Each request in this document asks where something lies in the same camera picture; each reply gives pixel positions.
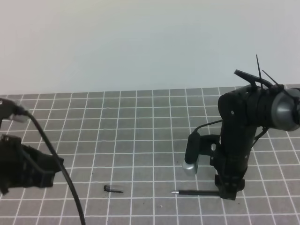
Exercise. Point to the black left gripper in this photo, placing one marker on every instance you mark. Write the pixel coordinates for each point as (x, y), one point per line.
(23, 166)

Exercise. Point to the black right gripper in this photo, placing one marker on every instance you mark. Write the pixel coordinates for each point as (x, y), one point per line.
(229, 151)

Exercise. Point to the black pen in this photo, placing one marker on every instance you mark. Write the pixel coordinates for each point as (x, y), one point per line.
(196, 192)

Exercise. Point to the black grey pen cap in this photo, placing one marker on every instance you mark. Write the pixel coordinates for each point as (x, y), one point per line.
(112, 189)

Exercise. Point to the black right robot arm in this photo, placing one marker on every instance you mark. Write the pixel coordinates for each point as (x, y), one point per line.
(247, 113)

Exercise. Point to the grey grid tablecloth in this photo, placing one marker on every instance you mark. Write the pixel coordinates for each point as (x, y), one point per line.
(136, 140)

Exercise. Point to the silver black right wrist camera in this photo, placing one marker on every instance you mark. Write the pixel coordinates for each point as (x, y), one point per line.
(190, 163)

